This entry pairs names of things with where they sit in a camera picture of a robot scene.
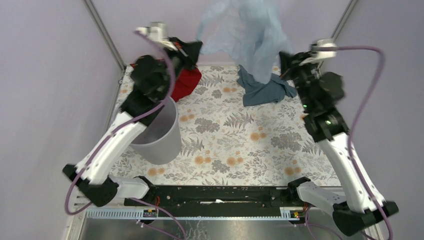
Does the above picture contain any red crumpled cloth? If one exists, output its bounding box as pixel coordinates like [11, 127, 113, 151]
[130, 62, 203, 103]

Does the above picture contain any white slotted cable duct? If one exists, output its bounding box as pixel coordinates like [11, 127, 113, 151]
[86, 208, 301, 221]

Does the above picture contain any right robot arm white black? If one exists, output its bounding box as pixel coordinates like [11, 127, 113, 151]
[279, 51, 399, 236]

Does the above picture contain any blue-grey crumpled cloth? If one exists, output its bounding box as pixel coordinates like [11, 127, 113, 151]
[236, 65, 297, 107]

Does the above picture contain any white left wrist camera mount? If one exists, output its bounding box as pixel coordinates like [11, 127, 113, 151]
[135, 22, 178, 51]

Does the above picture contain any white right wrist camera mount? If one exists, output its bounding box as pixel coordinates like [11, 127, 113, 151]
[299, 38, 337, 66]

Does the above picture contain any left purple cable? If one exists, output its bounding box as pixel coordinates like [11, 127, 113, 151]
[64, 30, 176, 216]

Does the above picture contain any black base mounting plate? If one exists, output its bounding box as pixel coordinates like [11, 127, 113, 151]
[124, 185, 310, 218]

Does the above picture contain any aluminium frame post left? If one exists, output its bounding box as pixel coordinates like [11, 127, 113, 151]
[82, 0, 126, 72]

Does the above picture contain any floral patterned table mat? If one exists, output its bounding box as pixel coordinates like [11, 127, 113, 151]
[111, 66, 340, 187]

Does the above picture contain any aluminium frame post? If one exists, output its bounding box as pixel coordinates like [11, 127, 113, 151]
[82, 0, 126, 72]
[331, 0, 360, 41]

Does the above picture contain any grey plastic trash bin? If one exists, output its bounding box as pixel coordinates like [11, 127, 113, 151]
[129, 97, 182, 165]

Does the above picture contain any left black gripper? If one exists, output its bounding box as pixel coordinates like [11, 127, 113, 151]
[160, 37, 206, 98]

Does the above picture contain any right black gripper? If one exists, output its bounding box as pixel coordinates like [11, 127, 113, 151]
[275, 51, 317, 111]

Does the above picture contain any aluminium frame post right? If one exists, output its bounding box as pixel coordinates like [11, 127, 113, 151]
[331, 0, 360, 41]

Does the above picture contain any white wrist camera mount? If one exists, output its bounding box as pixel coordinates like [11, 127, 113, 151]
[299, 38, 337, 66]
[135, 22, 178, 51]

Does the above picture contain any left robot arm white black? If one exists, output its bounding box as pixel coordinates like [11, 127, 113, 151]
[62, 37, 203, 207]

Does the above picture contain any light blue plastic trash bag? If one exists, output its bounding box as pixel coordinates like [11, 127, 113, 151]
[195, 0, 293, 84]

